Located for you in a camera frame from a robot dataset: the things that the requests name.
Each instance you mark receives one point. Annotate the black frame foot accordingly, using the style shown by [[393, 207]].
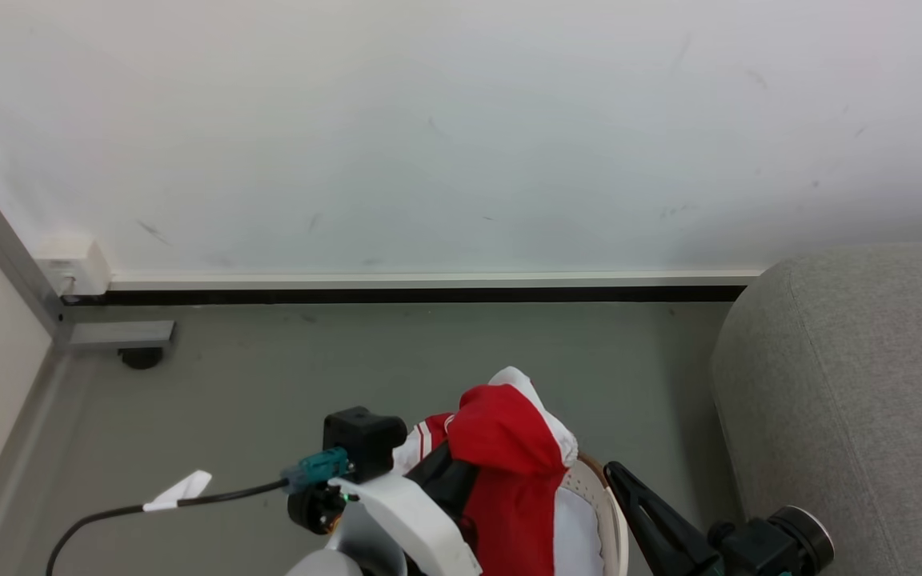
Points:
[[141, 358]]

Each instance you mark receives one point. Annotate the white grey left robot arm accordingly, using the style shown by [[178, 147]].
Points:
[[341, 548]]

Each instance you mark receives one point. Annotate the white wall junction box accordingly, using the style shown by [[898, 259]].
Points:
[[73, 266]]

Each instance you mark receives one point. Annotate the grey fabric sofa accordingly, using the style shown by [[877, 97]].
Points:
[[869, 400]]

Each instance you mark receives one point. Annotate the white perforated laundry basket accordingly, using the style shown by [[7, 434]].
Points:
[[599, 500]]

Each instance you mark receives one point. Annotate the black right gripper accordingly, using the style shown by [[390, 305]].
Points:
[[753, 550]]

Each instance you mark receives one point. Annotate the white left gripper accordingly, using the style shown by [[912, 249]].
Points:
[[409, 512]]

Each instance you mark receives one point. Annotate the white black skirting strip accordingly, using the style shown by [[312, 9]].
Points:
[[429, 286]]

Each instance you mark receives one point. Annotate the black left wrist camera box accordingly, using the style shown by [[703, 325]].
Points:
[[363, 442]]

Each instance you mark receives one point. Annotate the grey metal frame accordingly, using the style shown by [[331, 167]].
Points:
[[21, 272]]

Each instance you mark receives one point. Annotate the red and white garment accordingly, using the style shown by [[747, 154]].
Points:
[[509, 456]]

